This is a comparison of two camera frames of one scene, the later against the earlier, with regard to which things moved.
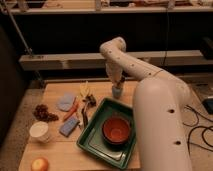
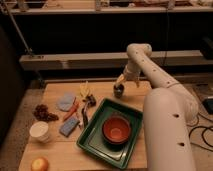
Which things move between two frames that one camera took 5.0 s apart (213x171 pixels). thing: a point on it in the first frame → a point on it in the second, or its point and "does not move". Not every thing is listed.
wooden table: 63,111 does not move
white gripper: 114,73 → 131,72
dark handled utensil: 89,101 does not move
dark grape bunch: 42,113 does not move
